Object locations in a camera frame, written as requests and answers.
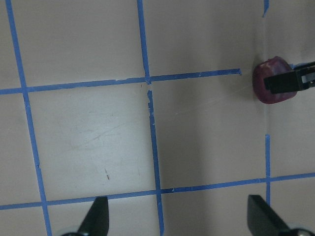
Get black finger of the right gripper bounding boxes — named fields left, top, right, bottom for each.
left=264, top=61, right=315, bottom=94

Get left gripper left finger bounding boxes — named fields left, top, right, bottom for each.
left=77, top=197, right=109, bottom=236

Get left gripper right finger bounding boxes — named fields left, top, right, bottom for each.
left=247, top=195, right=289, bottom=236

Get dark red apple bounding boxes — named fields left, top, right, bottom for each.
left=252, top=56, right=297, bottom=104

